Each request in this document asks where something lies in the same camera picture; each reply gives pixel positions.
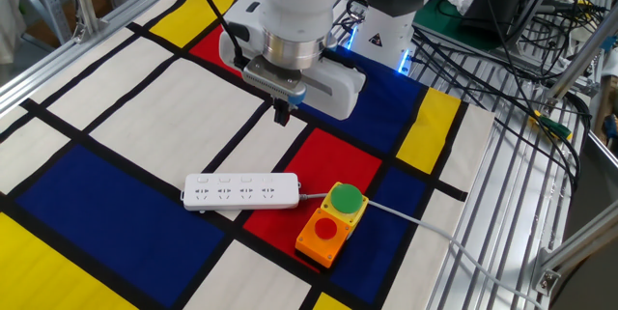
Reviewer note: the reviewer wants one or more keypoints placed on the white Franka Hand gripper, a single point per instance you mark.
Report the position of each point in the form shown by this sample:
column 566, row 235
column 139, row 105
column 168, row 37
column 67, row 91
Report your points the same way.
column 343, row 93

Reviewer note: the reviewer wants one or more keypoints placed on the white power strip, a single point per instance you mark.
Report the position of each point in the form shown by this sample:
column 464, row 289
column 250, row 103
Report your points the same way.
column 241, row 199

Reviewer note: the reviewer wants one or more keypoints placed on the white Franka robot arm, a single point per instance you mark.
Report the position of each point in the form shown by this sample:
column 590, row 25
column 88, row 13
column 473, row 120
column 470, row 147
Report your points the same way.
column 299, row 1

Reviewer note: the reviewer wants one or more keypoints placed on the yellow box with green button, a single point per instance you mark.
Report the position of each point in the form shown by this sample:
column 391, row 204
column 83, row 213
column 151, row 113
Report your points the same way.
column 346, row 198

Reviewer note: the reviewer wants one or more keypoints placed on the orange box with red button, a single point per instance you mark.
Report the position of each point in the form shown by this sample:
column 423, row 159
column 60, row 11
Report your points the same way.
column 326, row 229

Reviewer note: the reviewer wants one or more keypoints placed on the green mat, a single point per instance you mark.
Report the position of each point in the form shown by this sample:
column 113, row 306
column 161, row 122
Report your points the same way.
column 434, row 15

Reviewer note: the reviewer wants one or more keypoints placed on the colour block patterned cloth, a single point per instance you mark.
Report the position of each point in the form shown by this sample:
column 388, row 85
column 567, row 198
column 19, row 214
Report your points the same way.
column 120, row 223

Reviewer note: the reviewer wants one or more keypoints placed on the crumpled white paper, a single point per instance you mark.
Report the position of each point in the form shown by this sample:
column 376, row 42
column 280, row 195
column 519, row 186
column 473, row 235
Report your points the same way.
column 461, row 3

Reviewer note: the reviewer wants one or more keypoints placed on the black box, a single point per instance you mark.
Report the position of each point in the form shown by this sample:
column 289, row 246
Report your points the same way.
column 492, row 6

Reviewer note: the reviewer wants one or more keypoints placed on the green and yellow connector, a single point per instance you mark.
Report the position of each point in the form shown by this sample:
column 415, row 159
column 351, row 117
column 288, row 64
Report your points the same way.
column 555, row 127

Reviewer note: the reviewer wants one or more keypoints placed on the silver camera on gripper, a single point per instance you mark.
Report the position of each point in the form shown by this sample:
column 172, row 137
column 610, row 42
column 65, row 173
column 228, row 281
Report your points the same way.
column 270, row 80

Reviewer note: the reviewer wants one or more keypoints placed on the aluminium frame rail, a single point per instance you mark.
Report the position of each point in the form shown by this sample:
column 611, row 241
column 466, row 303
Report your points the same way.
column 72, row 54

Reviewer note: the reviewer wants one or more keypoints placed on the aluminium bar with bracket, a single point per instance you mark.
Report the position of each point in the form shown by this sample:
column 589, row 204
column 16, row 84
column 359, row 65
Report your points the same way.
column 579, row 242

